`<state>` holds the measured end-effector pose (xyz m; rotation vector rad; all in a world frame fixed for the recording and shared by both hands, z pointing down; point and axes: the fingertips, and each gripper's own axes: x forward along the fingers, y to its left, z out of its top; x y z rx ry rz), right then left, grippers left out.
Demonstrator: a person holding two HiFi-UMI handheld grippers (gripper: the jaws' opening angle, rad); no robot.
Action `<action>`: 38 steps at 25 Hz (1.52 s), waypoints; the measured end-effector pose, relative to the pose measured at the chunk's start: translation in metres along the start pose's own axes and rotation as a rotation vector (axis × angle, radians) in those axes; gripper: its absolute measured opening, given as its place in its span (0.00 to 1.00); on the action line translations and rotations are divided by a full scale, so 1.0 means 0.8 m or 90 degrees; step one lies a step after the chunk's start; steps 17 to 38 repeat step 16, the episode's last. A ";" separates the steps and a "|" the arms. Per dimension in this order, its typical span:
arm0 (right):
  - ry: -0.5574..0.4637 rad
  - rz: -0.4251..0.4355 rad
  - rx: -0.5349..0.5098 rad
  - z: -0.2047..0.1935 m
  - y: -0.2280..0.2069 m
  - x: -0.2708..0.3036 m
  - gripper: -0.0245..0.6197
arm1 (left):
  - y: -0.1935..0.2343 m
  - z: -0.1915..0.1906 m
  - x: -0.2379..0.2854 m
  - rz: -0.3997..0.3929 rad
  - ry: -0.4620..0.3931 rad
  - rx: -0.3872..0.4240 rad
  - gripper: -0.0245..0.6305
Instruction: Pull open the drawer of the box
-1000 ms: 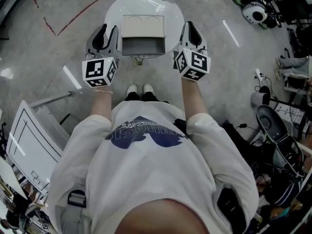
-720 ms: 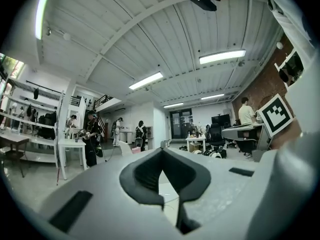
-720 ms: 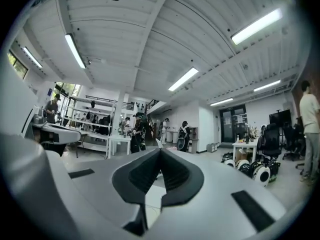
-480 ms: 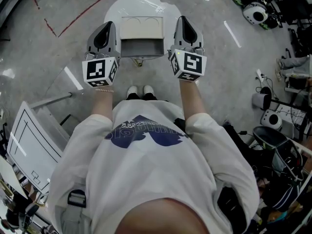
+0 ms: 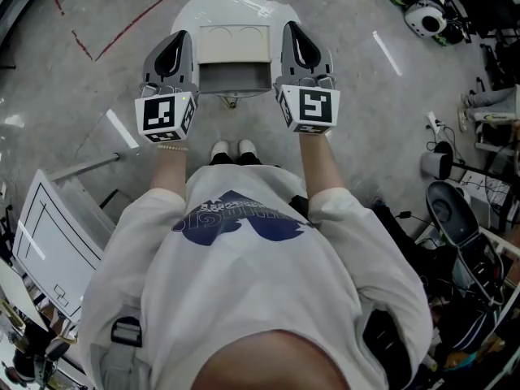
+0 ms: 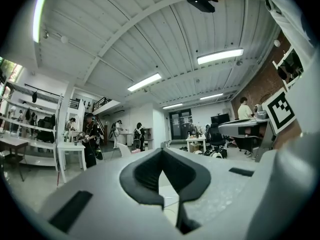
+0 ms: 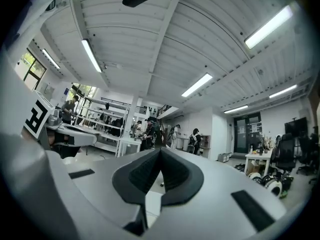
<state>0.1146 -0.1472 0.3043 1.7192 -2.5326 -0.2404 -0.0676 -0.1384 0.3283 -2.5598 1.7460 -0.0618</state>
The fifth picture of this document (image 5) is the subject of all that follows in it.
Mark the white cylinder device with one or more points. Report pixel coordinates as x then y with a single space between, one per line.
432 165

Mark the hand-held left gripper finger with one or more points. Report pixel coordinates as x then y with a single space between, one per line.
150 71
187 65

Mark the white flat panel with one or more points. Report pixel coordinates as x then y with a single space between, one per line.
16 295

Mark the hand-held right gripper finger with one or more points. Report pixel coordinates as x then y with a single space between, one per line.
288 61
323 61

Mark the person's right white shoe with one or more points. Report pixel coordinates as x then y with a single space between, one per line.
247 146

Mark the black trousers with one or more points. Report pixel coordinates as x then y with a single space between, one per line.
221 160

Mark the person's left white shoe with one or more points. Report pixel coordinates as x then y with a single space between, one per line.
220 148

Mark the person's left forearm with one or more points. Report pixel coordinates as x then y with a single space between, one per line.
167 175

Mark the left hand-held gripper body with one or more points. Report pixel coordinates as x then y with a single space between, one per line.
156 114

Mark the white power strip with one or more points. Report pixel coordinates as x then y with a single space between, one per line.
434 121

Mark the white board with black lines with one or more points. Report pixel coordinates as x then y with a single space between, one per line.
53 242

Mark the beige drawer box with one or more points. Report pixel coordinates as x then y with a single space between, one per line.
233 49

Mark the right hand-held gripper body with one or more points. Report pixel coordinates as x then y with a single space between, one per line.
315 106

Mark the grey metal pole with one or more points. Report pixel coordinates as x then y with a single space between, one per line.
87 165

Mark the person's white shoe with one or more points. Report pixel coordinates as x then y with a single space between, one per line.
247 146
220 148

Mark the round white table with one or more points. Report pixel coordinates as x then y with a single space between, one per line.
243 4

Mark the white printed t-shirt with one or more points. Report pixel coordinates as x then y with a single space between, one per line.
243 291

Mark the person's right forearm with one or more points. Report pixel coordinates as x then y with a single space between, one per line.
321 167

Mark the white round helmet device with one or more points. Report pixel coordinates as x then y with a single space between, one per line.
416 14

